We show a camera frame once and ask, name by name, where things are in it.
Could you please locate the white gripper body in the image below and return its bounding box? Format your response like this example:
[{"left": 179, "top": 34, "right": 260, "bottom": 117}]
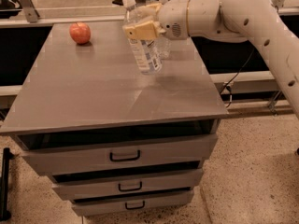
[{"left": 158, "top": 0, "right": 190, "bottom": 40}]

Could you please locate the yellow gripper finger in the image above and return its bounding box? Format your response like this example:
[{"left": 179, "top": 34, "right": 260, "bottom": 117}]
[
  {"left": 137, "top": 3, "right": 163, "bottom": 17},
  {"left": 122, "top": 21, "right": 166, "bottom": 40}
]

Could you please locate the blue label plastic bottle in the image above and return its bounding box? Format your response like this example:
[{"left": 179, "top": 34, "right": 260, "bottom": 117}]
[{"left": 122, "top": 0, "right": 162, "bottom": 74}]

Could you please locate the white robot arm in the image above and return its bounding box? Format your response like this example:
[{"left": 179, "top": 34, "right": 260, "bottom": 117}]
[{"left": 123, "top": 0, "right": 299, "bottom": 116}]

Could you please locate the clear water bottle red label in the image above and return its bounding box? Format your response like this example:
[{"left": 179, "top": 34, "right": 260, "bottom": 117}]
[{"left": 155, "top": 0, "right": 173, "bottom": 60}]

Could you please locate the red apple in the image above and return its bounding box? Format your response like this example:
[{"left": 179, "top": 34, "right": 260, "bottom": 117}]
[{"left": 69, "top": 22, "right": 91, "bottom": 45}]

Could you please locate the grey drawer cabinet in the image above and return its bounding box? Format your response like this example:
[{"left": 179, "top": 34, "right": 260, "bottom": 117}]
[{"left": 1, "top": 21, "right": 226, "bottom": 205}]

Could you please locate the grey metal railing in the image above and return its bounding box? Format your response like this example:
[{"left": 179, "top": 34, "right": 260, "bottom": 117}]
[{"left": 0, "top": 0, "right": 299, "bottom": 28}]

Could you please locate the top grey drawer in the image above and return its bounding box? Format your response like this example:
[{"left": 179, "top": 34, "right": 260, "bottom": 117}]
[{"left": 22, "top": 133, "right": 218, "bottom": 175}]

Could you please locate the grey drawer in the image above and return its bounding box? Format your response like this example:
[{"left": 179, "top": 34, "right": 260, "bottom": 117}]
[
  {"left": 22, "top": 133, "right": 218, "bottom": 175},
  {"left": 52, "top": 168, "right": 203, "bottom": 201},
  {"left": 72, "top": 189, "right": 193, "bottom": 217}
]

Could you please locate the middle grey drawer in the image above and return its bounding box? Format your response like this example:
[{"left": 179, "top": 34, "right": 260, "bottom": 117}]
[{"left": 52, "top": 168, "right": 203, "bottom": 201}]

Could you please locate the bottom grey drawer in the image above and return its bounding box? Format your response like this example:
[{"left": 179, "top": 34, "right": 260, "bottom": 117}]
[{"left": 72, "top": 189, "right": 193, "bottom": 217}]

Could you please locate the black floor stand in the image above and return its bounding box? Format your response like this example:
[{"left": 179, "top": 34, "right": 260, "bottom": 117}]
[{"left": 0, "top": 147, "right": 14, "bottom": 221}]

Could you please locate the black cable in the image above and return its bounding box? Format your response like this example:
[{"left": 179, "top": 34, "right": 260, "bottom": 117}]
[{"left": 219, "top": 47, "right": 256, "bottom": 109}]

